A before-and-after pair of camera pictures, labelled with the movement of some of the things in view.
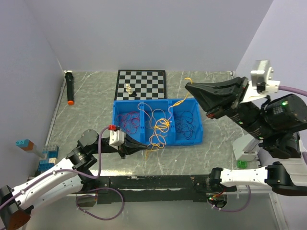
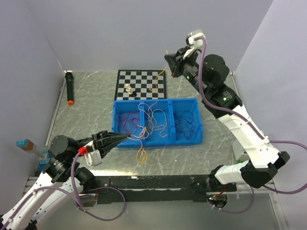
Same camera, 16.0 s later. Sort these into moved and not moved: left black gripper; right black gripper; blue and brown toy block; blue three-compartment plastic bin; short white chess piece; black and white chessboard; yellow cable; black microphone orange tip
Moved: yellow cable; left black gripper; right black gripper
Not moved: black microphone orange tip; black and white chessboard; blue and brown toy block; short white chess piece; blue three-compartment plastic bin
